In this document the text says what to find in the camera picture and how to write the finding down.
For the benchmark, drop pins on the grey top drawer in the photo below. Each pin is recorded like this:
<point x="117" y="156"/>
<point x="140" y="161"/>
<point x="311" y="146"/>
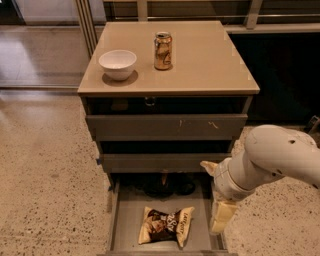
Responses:
<point x="166" y="127"/>

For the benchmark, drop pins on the white ceramic bowl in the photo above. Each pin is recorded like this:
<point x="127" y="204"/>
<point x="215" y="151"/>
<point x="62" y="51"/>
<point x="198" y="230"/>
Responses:
<point x="118" y="64"/>

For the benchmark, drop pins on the small dark floor object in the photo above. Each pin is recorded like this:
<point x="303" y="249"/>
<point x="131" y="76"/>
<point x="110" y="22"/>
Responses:
<point x="313" y="125"/>

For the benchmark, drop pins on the metal window railing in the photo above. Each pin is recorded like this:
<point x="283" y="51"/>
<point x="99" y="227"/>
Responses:
<point x="297" y="21"/>

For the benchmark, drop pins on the brown chip bag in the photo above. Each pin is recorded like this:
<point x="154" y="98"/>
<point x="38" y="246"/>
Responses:
<point x="159" y="226"/>

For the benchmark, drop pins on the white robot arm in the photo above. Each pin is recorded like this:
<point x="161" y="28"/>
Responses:
<point x="270" y="153"/>

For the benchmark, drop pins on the grey bottom drawer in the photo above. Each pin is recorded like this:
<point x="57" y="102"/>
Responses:
<point x="127" y="217"/>

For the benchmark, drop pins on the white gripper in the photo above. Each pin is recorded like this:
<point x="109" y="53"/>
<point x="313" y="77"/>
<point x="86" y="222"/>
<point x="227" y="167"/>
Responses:
<point x="222" y="181"/>

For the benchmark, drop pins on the gold soda can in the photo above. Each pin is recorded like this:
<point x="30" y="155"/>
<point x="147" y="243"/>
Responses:
<point x="163" y="50"/>

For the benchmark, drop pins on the grey drawer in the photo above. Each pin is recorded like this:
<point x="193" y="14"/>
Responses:
<point x="127" y="217"/>
<point x="166" y="127"/>
<point x="149" y="163"/>

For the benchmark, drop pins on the grey drawer cabinet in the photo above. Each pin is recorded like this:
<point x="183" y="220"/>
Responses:
<point x="207" y="76"/>

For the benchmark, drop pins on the grey middle drawer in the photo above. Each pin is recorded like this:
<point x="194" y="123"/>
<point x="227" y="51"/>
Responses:
<point x="149" y="163"/>

